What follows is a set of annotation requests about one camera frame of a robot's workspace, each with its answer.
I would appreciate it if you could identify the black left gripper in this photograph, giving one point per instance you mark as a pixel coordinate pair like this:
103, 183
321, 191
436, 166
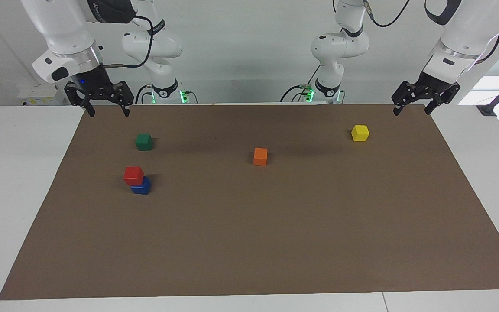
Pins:
433, 84

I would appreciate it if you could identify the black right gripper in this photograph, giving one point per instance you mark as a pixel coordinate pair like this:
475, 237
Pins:
93, 84

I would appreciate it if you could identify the red block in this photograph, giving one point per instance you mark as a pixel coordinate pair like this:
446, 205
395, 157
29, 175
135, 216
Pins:
133, 175

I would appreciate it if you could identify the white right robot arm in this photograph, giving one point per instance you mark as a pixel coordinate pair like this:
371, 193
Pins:
63, 26

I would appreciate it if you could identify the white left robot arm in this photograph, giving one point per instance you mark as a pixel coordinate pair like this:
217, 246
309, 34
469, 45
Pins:
466, 30

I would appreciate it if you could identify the green block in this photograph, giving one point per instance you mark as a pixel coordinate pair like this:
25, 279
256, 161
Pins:
144, 142

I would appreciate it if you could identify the yellow block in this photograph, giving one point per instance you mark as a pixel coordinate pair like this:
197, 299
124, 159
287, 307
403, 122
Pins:
360, 133

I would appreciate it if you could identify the blue block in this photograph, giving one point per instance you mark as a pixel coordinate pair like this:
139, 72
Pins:
143, 189

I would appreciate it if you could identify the orange block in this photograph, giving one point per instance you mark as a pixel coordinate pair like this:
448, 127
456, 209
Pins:
260, 156

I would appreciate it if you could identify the brown table mat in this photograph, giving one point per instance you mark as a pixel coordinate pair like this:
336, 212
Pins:
249, 234

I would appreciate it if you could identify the white wall box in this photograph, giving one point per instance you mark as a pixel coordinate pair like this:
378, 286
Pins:
35, 96

